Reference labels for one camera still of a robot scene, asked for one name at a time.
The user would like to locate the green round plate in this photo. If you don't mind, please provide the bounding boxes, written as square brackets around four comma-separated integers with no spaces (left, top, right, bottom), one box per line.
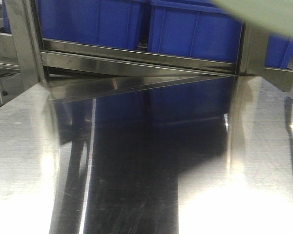
[213,0,293,39]

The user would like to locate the stainless steel shelf rack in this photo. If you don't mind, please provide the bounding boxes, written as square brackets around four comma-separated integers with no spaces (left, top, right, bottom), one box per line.
[0,0,293,93]

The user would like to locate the blue plastic bin left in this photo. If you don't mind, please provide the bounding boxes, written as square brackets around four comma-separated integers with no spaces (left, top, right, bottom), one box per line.
[37,0,149,50]

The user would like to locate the blue plastic bin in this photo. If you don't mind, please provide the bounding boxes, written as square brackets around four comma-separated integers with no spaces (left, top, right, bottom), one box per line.
[265,34,293,69]
[148,0,242,63]
[37,0,149,50]

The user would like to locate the blue plastic bin middle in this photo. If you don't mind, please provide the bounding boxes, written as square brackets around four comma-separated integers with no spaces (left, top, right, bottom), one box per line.
[148,0,242,63]

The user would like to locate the blue plastic bin right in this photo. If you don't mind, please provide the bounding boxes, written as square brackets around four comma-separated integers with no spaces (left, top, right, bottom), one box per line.
[265,34,293,69]

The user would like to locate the blue bin far left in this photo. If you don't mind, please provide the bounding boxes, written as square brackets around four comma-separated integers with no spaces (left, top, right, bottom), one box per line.
[2,0,11,34]

